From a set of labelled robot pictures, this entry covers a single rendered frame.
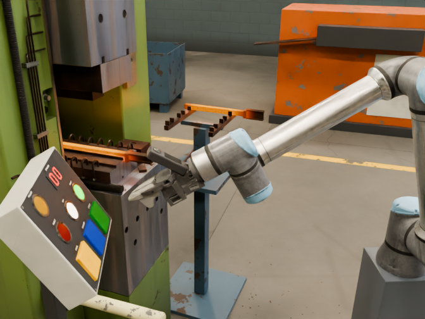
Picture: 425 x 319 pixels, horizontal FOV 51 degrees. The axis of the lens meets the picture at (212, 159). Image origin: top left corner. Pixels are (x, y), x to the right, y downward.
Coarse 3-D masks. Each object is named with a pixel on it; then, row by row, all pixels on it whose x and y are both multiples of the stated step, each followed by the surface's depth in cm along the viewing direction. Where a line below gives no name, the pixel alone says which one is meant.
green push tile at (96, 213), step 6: (96, 204) 126; (90, 210) 122; (96, 210) 124; (90, 216) 120; (96, 216) 122; (102, 216) 126; (96, 222) 121; (102, 222) 124; (108, 222) 128; (102, 228) 122
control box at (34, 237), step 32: (32, 160) 121; (64, 160) 123; (32, 192) 100; (64, 192) 114; (0, 224) 93; (32, 224) 94; (64, 224) 105; (96, 224) 121; (32, 256) 97; (64, 256) 98; (64, 288) 101; (96, 288) 104
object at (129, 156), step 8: (64, 144) 175; (72, 144) 175; (80, 144) 175; (96, 152) 171; (104, 152) 169; (112, 152) 168; (120, 152) 168; (128, 152) 167; (136, 152) 168; (128, 160) 167; (136, 160) 166; (144, 160) 166
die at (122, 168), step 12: (84, 144) 179; (96, 144) 179; (72, 156) 168; (84, 156) 169; (96, 156) 169; (108, 156) 168; (120, 156) 167; (84, 168) 161; (96, 168) 161; (108, 168) 161; (120, 168) 165; (132, 168) 174; (108, 180) 160; (120, 180) 166
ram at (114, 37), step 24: (48, 0) 134; (72, 0) 132; (96, 0) 136; (120, 0) 149; (48, 24) 138; (72, 24) 135; (96, 24) 138; (120, 24) 151; (72, 48) 138; (96, 48) 139; (120, 48) 153
